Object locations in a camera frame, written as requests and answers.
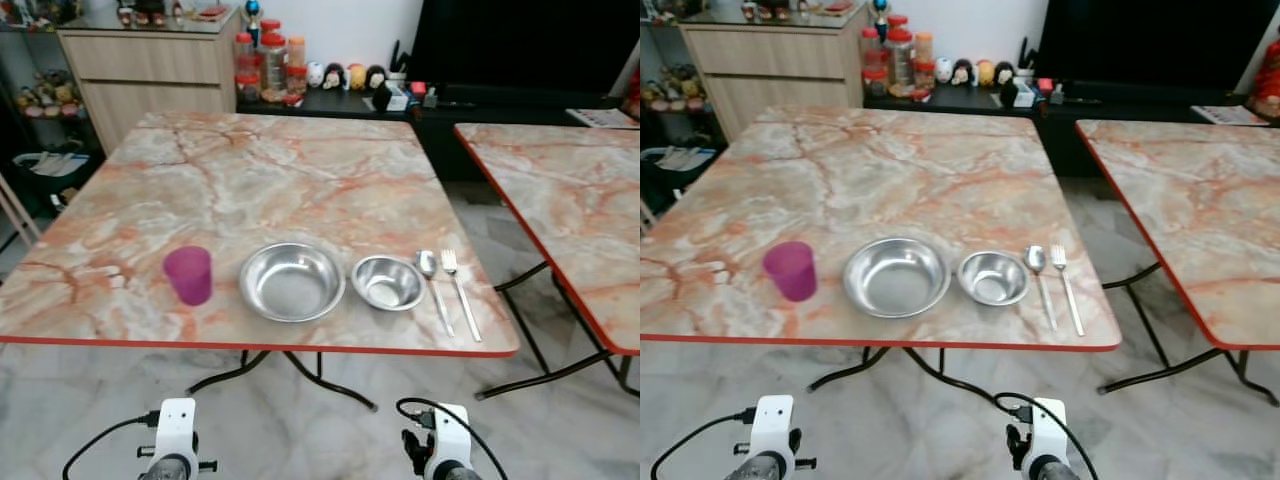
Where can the large steel bowl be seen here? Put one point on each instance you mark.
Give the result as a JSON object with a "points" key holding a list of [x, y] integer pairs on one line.
{"points": [[292, 283], [897, 278]]}

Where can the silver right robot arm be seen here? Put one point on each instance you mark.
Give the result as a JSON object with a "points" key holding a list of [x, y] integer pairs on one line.
{"points": [[1052, 470], [457, 473]]}

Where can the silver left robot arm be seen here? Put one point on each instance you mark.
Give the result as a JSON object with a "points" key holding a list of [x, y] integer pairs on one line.
{"points": [[760, 467], [166, 470]]}

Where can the small steel bowl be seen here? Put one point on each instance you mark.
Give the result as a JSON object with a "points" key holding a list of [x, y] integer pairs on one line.
{"points": [[388, 284], [993, 279]]}

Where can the purple plastic cup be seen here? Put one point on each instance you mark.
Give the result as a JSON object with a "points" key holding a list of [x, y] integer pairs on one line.
{"points": [[790, 272], [188, 277]]}

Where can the steel spoon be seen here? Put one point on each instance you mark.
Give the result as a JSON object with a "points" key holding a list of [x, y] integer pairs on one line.
{"points": [[427, 263], [1035, 259]]}

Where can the steel fork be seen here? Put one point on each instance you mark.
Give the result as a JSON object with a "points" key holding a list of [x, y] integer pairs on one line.
{"points": [[1059, 259], [450, 263]]}

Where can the marble pattern folding table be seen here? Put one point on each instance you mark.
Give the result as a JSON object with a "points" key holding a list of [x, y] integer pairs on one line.
{"points": [[570, 200], [250, 190], [1200, 200], [880, 180]]}

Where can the black basket with papers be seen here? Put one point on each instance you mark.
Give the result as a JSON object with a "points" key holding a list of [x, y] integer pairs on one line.
{"points": [[680, 165], [50, 172]]}

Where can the white small box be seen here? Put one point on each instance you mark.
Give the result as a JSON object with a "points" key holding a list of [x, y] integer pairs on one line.
{"points": [[1026, 94], [399, 98]]}

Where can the red small gadget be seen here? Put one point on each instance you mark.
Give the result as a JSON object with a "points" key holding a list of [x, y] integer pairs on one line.
{"points": [[418, 90], [1045, 86]]}

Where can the black round figurine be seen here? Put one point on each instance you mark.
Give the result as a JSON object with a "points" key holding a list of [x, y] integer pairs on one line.
{"points": [[375, 78], [1004, 74]]}

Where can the yellow round figurine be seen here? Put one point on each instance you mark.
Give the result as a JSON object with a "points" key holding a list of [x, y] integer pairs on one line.
{"points": [[985, 73], [356, 77]]}

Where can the dark haired round figurine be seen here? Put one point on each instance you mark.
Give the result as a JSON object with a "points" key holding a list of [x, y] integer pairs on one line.
{"points": [[334, 78], [963, 73]]}

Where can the small red lid jar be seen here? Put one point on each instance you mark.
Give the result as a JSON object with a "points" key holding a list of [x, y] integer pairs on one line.
{"points": [[249, 88], [925, 77], [876, 84], [297, 81]]}

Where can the white round figurine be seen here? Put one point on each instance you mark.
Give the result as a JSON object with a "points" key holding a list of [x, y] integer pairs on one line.
{"points": [[943, 71], [315, 75]]}

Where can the shelf toy figure cluster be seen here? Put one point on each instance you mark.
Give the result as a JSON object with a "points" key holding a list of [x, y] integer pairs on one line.
{"points": [[45, 95], [672, 90]]}

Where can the light wood drawer cabinet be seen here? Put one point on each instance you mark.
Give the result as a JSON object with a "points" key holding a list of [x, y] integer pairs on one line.
{"points": [[775, 65], [150, 70]]}

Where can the red hanging decoration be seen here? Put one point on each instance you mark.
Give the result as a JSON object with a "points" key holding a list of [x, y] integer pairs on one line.
{"points": [[1268, 78], [633, 95]]}

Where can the tall red lid jar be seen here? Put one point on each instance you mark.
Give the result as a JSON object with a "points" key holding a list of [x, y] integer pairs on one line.
{"points": [[901, 62], [273, 68]]}

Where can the orange filled jar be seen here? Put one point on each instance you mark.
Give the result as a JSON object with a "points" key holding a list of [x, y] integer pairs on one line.
{"points": [[297, 52], [923, 47]]}

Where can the slim red lid jar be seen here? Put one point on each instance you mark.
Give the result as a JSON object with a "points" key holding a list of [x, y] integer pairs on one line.
{"points": [[245, 55], [872, 50]]}

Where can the black television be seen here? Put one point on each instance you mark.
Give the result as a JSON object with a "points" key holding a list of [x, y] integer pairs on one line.
{"points": [[1150, 40], [520, 45]]}

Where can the blue and black figurine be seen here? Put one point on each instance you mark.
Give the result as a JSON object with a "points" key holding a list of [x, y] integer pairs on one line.
{"points": [[252, 18], [880, 13]]}

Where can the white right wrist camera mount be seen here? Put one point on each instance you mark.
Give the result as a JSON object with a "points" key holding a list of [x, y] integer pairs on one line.
{"points": [[448, 432], [1048, 427]]}

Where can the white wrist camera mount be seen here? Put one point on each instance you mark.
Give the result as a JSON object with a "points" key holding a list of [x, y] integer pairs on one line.
{"points": [[448, 432], [772, 420], [177, 425], [1048, 427]]}

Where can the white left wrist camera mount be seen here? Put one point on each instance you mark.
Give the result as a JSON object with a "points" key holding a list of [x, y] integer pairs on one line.
{"points": [[177, 425], [772, 420]]}

